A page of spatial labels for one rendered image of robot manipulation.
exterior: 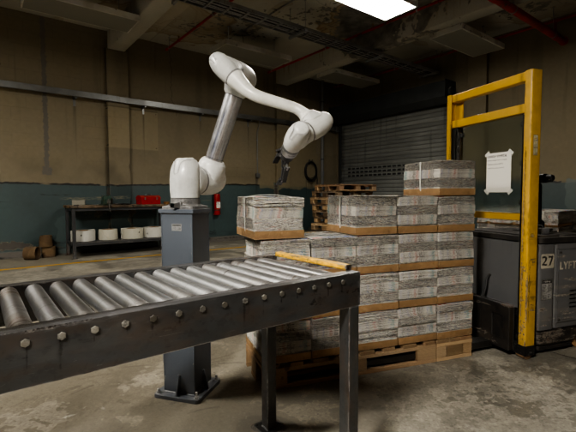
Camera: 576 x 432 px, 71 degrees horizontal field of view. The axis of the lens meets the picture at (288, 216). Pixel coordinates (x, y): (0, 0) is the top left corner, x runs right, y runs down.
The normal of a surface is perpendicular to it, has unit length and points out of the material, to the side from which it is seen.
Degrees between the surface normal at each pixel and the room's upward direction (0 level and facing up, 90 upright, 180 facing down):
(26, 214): 90
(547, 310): 90
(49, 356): 90
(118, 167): 90
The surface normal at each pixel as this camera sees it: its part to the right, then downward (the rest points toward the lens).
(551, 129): -0.79, 0.04
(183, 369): -0.29, 0.05
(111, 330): 0.61, 0.04
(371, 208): 0.36, 0.05
